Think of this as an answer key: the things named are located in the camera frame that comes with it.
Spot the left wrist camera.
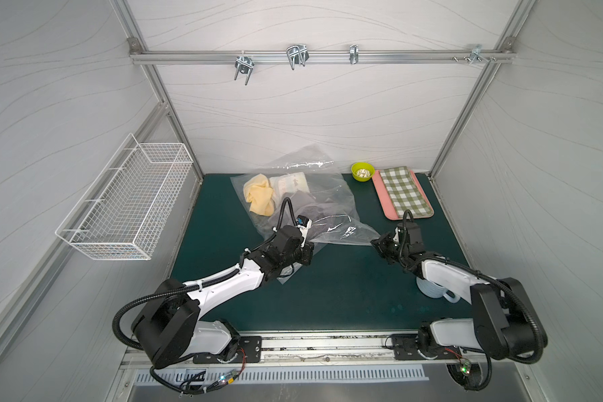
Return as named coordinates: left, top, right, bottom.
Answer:
left=296, top=215, right=313, bottom=242

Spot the light blue mug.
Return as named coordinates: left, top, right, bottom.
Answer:
left=415, top=277, right=461, bottom=303

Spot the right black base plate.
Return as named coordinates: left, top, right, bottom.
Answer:
left=389, top=333, right=425, bottom=361

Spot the black corrugated cable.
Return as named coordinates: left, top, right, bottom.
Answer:
left=111, top=197, right=300, bottom=352
left=399, top=209, right=549, bottom=365

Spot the yellow towel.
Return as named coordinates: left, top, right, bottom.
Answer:
left=243, top=174, right=275, bottom=217

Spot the white wire basket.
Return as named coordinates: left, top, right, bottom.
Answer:
left=55, top=133, right=193, bottom=261

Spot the grey towel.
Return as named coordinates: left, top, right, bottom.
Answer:
left=286, top=192, right=352, bottom=234

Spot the clear plastic vacuum bag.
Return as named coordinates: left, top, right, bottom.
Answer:
left=229, top=145, right=382, bottom=285

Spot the white vented cable duct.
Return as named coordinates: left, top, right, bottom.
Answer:
left=157, top=364, right=429, bottom=386

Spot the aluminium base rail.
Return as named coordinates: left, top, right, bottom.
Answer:
left=119, top=328, right=534, bottom=371

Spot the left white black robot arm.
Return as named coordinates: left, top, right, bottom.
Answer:
left=132, top=219, right=314, bottom=370

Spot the metal hook clamp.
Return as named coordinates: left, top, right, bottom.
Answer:
left=349, top=45, right=359, bottom=65
left=234, top=55, right=255, bottom=85
left=286, top=44, right=309, bottom=70
left=452, top=45, right=497, bottom=65

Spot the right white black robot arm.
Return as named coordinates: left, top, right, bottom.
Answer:
left=371, top=221, right=549, bottom=364

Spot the right black corrugated cable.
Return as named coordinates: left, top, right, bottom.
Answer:
left=399, top=209, right=549, bottom=365

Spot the green small bowl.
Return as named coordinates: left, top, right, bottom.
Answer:
left=351, top=162, right=375, bottom=183

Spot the aluminium cross rail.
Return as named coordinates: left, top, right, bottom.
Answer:
left=130, top=48, right=517, bottom=65

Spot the white patterned towel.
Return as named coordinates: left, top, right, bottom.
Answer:
left=269, top=172, right=310, bottom=198

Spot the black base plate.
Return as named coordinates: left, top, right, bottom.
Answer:
left=389, top=333, right=425, bottom=361
left=193, top=336, right=263, bottom=363

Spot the green checkered cloth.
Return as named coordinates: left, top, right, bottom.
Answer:
left=380, top=167, right=434, bottom=219

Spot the pink tray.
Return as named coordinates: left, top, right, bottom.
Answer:
left=371, top=169, right=436, bottom=221

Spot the left black corrugated cable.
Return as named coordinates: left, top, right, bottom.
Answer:
left=111, top=197, right=300, bottom=352

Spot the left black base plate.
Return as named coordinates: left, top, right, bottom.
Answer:
left=193, top=336, right=263, bottom=363

